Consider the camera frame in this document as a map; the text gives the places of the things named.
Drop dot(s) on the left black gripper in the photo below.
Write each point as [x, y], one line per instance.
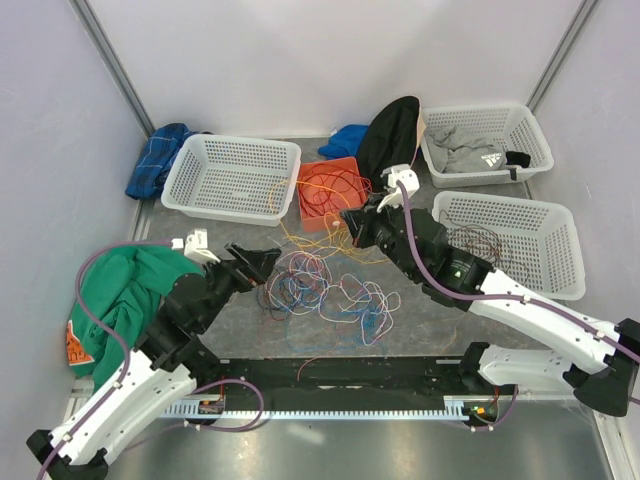
[251, 267]

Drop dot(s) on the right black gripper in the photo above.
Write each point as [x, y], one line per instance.
[364, 220]

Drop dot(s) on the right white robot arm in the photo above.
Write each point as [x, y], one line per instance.
[595, 360]

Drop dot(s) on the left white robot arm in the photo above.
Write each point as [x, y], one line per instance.
[167, 362]

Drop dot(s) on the orange square box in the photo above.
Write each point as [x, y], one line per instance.
[325, 188]

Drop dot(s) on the bright blue cloth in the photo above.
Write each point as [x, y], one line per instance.
[344, 142]

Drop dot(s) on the left white plastic basket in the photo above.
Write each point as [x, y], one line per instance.
[233, 179]

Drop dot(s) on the black bucket hat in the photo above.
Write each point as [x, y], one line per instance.
[392, 138]

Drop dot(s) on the grey adidas garment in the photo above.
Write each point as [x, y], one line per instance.
[454, 150]

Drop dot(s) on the green shirt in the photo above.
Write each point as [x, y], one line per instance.
[123, 289]

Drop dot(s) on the blue plaid cloth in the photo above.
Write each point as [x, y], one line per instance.
[156, 160]

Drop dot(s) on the near right white basket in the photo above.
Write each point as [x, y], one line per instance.
[534, 242]

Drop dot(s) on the far right white basket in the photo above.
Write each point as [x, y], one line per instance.
[513, 125]

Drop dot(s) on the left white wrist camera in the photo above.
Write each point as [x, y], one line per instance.
[195, 247]

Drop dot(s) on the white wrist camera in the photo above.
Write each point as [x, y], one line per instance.
[398, 180]
[195, 247]

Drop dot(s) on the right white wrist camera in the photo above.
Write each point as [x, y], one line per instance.
[398, 180]

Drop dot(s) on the slotted cable duct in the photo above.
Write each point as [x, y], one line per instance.
[445, 408]

